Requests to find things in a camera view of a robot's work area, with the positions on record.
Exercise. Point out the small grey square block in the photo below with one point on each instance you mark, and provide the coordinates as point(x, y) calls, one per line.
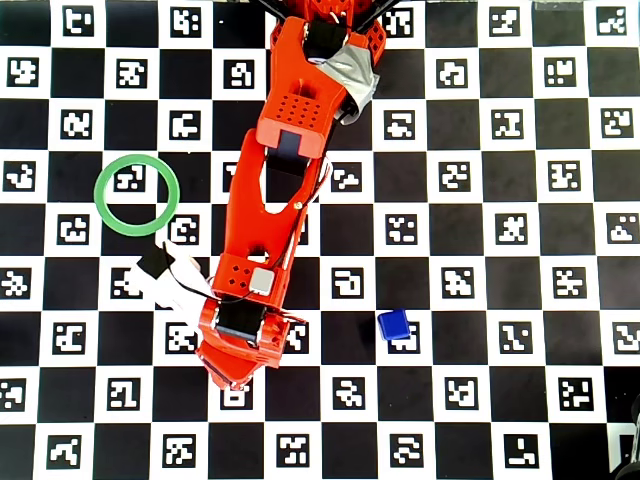
point(262, 280)

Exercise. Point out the clear adhesive tape strip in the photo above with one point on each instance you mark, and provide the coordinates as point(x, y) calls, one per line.
point(550, 4)

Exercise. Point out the grey duct tape wad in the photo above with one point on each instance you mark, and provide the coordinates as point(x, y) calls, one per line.
point(355, 70)

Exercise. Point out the blue cube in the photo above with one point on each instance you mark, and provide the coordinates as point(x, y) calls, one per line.
point(393, 325)

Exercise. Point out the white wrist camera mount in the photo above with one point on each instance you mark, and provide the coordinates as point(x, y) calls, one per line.
point(155, 262)

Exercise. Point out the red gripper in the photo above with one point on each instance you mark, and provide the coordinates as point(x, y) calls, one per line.
point(231, 370)

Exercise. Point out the black white marker checkerboard mat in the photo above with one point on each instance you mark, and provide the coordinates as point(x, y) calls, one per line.
point(452, 125)

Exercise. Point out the black camera stand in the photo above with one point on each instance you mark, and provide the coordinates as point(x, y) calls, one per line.
point(636, 410)

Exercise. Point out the red robot arm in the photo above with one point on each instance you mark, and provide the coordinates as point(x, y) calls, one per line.
point(255, 210)

